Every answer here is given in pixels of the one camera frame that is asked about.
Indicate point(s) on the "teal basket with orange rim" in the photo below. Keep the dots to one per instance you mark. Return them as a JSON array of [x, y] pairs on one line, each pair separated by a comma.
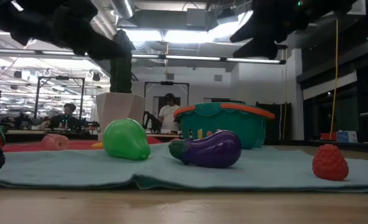
[[230, 123]]

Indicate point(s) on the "silver ventilation duct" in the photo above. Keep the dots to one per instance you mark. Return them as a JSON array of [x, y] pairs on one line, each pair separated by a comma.
[[123, 7]]

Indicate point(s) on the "black background robot arm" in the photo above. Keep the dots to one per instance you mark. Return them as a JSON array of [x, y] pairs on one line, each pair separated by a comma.
[[149, 121]]

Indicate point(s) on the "green toy pear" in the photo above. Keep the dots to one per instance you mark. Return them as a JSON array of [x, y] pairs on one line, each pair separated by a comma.
[[126, 139]]

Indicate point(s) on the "standing person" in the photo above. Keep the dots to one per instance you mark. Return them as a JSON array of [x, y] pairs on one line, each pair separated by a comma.
[[168, 113]]

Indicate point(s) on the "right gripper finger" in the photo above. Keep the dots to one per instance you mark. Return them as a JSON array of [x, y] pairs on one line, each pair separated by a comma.
[[255, 32], [261, 51]]

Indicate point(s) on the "purple toy eggplant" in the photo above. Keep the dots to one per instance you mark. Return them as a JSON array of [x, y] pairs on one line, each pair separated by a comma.
[[209, 149]]

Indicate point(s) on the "seated person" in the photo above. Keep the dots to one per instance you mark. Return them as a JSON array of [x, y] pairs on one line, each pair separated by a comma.
[[64, 119]]

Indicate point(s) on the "black background station frame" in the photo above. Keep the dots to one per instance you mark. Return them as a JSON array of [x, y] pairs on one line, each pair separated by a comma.
[[167, 83], [59, 77]]

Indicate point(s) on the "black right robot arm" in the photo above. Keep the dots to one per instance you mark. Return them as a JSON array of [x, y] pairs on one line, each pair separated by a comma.
[[333, 6]]

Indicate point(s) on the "blue box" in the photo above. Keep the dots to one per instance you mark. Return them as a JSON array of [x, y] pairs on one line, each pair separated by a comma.
[[347, 136]]

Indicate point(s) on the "light blue cloth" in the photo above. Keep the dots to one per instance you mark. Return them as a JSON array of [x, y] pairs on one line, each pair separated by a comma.
[[78, 169]]

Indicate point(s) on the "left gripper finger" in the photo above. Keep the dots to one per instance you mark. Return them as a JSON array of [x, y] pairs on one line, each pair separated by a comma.
[[100, 56], [106, 46]]

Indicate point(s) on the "red cloth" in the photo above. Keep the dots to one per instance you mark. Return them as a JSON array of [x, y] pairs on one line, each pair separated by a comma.
[[25, 146]]

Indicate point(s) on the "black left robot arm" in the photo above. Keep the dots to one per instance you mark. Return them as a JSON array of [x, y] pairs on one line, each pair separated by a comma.
[[0, 18]]

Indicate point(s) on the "red bin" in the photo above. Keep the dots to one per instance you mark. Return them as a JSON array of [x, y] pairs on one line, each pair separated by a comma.
[[328, 136]]

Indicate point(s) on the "pink toy apple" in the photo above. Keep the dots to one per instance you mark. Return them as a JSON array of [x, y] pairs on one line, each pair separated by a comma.
[[55, 142]]

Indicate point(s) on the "red toy raspberry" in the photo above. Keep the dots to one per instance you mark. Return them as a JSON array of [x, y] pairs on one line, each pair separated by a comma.
[[330, 161]]

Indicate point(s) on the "white hexagonal plant pot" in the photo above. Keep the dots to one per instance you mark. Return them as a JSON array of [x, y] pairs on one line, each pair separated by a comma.
[[120, 109]]

